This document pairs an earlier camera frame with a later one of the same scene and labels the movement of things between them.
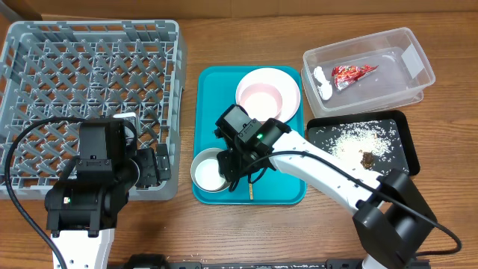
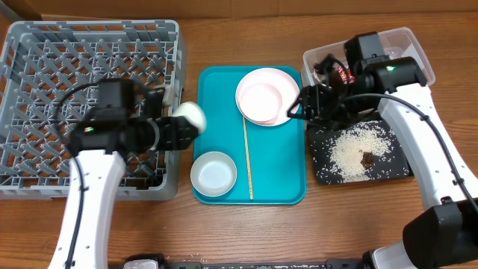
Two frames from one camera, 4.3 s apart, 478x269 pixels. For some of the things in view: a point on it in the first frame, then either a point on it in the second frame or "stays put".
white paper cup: [208, 175] to [193, 113]
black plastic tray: [379, 142] stays put
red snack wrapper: [344, 75] stays put
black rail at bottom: [333, 264] stays put
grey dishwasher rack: [86, 69] stays put
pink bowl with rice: [262, 101] stays put
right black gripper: [227, 170] to [314, 103]
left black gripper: [151, 175] to [174, 137]
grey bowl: [205, 171] stays put
